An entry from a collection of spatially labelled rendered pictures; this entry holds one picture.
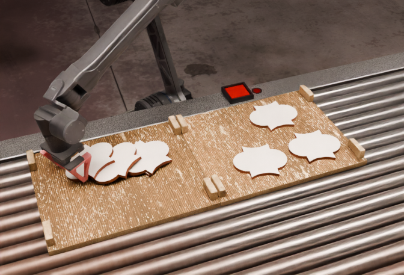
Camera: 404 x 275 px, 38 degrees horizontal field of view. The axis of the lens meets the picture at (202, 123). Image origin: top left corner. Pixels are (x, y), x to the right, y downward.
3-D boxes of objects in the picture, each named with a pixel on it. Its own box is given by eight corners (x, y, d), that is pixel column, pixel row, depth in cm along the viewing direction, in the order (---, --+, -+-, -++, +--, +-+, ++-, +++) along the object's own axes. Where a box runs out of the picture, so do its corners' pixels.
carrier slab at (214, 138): (174, 124, 169) (174, 120, 168) (302, 93, 180) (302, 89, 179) (220, 207, 143) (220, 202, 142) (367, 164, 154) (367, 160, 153)
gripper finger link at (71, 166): (84, 165, 151) (71, 138, 145) (101, 176, 147) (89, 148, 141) (63, 181, 148) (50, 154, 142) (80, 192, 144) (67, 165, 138)
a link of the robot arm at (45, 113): (45, 98, 139) (27, 112, 136) (64, 106, 135) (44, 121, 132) (56, 120, 144) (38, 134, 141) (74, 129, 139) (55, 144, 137)
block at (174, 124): (168, 123, 166) (168, 115, 165) (174, 122, 167) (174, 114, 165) (175, 136, 162) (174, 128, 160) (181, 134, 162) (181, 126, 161)
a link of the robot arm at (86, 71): (183, -19, 149) (163, -49, 141) (197, -11, 145) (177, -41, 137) (66, 108, 146) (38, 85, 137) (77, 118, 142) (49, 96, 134)
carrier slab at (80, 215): (27, 159, 157) (26, 155, 156) (173, 124, 169) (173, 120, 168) (49, 256, 131) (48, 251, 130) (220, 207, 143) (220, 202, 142)
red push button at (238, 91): (224, 91, 182) (224, 88, 181) (242, 88, 184) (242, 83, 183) (231, 102, 177) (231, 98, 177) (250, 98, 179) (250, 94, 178)
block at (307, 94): (299, 92, 178) (299, 85, 176) (303, 91, 178) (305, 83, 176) (308, 103, 173) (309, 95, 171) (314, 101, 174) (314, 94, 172)
